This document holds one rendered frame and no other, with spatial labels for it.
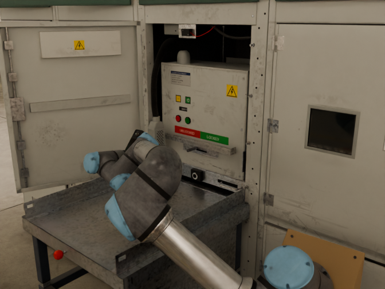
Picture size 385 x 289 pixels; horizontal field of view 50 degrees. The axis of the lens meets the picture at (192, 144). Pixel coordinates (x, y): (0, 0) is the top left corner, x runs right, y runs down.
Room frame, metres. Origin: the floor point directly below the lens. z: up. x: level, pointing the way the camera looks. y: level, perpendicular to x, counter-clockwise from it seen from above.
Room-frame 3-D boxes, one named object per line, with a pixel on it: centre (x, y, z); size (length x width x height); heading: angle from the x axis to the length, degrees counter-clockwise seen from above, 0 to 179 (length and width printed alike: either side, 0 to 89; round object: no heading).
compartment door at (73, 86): (1.88, 0.52, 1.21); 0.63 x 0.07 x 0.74; 118
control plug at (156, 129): (1.90, 0.17, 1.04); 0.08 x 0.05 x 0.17; 139
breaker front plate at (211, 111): (1.81, -0.03, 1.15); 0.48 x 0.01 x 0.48; 49
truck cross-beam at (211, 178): (1.82, -0.04, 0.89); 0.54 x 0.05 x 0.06; 49
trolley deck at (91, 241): (1.52, 0.22, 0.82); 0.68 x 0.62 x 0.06; 139
